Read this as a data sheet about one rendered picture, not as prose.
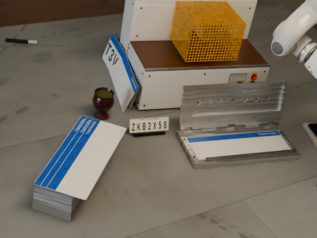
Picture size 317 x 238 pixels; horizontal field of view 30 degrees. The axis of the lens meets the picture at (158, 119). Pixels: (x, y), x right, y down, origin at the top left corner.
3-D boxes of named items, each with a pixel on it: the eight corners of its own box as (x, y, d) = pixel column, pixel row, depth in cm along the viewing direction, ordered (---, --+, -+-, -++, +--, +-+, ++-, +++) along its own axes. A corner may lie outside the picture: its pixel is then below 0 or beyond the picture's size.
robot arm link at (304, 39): (304, 45, 211) (316, 38, 217) (276, 22, 216) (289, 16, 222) (292, 62, 217) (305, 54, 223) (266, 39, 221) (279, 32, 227)
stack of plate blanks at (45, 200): (70, 221, 185) (72, 196, 179) (32, 208, 187) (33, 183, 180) (112, 148, 217) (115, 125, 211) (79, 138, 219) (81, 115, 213)
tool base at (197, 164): (194, 169, 215) (196, 161, 213) (175, 134, 230) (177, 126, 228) (298, 158, 230) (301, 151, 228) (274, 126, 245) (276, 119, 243)
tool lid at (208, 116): (184, 87, 219) (182, 85, 221) (179, 133, 226) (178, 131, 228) (287, 82, 234) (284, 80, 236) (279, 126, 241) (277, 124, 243)
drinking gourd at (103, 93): (89, 121, 228) (92, 97, 222) (91, 108, 235) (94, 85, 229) (111, 123, 229) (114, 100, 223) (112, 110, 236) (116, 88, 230)
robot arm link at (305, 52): (293, 60, 216) (299, 65, 215) (308, 41, 212) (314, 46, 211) (302, 58, 223) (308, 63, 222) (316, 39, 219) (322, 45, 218)
